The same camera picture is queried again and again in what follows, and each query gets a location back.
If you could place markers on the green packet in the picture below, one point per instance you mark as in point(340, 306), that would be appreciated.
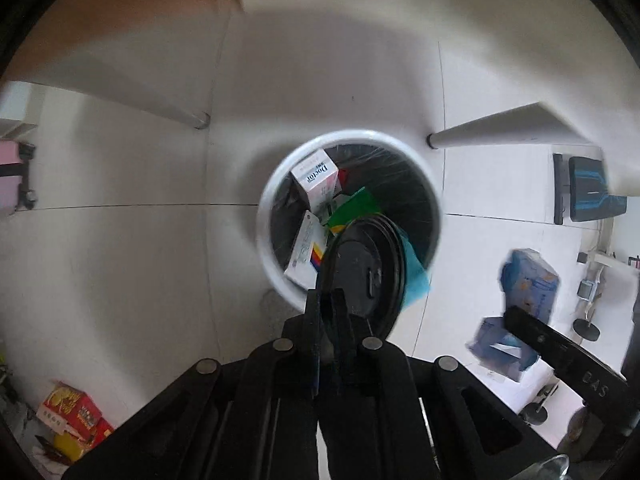
point(357, 207)

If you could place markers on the small black dumbbell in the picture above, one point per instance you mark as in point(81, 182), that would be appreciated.
point(586, 328)

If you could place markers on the chrome dumbbell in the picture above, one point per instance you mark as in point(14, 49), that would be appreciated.
point(534, 412)

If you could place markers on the peach tablecloth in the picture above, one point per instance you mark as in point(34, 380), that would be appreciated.
point(125, 10)

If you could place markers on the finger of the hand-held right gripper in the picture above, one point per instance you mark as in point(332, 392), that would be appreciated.
point(537, 332)

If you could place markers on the black round lid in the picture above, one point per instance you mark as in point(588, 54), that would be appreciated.
point(360, 270)

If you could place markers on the white metal frame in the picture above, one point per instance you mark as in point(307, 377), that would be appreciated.
point(600, 260)

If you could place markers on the printed carton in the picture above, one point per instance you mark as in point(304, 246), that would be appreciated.
point(305, 245)

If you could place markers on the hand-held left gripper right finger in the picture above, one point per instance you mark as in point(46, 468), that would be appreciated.
point(380, 400)

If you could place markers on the white round trash bin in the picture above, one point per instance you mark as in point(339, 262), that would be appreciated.
point(350, 135)

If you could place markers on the yellow packet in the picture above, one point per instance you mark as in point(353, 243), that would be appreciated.
point(70, 447)

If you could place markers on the green and white box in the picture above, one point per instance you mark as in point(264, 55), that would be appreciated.
point(334, 205)

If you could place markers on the white medicine box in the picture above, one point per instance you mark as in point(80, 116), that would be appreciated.
point(312, 180)

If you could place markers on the green teal snack bag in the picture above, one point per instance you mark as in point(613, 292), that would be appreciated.
point(415, 275)

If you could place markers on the pink suitcase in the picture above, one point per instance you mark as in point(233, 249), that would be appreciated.
point(15, 175)

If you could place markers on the blue snack packet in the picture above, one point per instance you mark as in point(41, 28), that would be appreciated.
point(530, 280)

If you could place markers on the red box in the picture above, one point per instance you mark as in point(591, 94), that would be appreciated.
point(75, 410)

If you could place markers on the black and blue bench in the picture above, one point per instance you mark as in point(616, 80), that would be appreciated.
point(590, 195)

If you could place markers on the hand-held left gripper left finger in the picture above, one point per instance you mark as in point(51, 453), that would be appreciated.
point(280, 400)

